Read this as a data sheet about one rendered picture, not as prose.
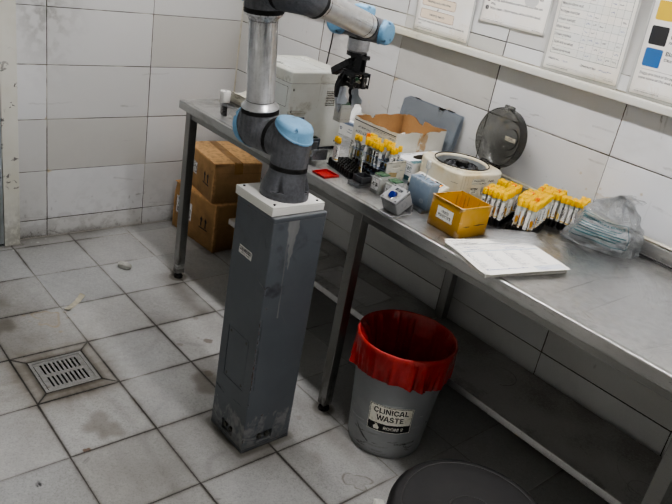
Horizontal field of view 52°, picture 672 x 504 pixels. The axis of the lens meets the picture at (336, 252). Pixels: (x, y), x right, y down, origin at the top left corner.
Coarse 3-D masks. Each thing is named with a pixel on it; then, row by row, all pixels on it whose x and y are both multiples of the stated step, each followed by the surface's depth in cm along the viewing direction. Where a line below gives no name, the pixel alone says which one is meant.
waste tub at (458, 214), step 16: (448, 192) 218; (464, 192) 222; (432, 208) 216; (448, 208) 210; (464, 208) 222; (480, 208) 210; (432, 224) 217; (448, 224) 211; (464, 224) 209; (480, 224) 214
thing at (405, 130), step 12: (360, 120) 269; (372, 120) 279; (384, 120) 283; (396, 120) 287; (408, 120) 288; (360, 132) 270; (372, 132) 265; (384, 132) 260; (396, 132) 290; (408, 132) 289; (420, 132) 284; (432, 132) 268; (444, 132) 273; (396, 144) 258; (408, 144) 262; (420, 144) 267; (432, 144) 271
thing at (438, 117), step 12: (408, 96) 295; (408, 108) 294; (420, 108) 289; (432, 108) 284; (420, 120) 289; (432, 120) 284; (444, 120) 279; (456, 120) 274; (456, 132) 274; (444, 144) 278
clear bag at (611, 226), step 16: (592, 208) 221; (608, 208) 219; (624, 208) 218; (576, 224) 225; (592, 224) 221; (608, 224) 219; (624, 224) 217; (576, 240) 225; (592, 240) 222; (608, 240) 219; (624, 240) 217; (640, 240) 219; (624, 256) 219
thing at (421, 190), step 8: (416, 176) 228; (424, 176) 229; (416, 184) 227; (424, 184) 224; (432, 184) 223; (416, 192) 228; (424, 192) 225; (432, 192) 224; (416, 200) 228; (424, 200) 225; (416, 208) 226; (424, 208) 225
